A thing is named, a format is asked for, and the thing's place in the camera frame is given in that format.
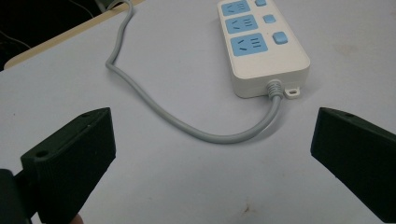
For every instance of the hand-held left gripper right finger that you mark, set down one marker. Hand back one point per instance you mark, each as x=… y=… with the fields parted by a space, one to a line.
x=358 y=161

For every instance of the white and blue power strip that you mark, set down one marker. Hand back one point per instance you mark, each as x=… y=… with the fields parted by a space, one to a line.
x=264 y=53

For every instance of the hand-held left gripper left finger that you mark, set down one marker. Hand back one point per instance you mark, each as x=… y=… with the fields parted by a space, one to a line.
x=71 y=165

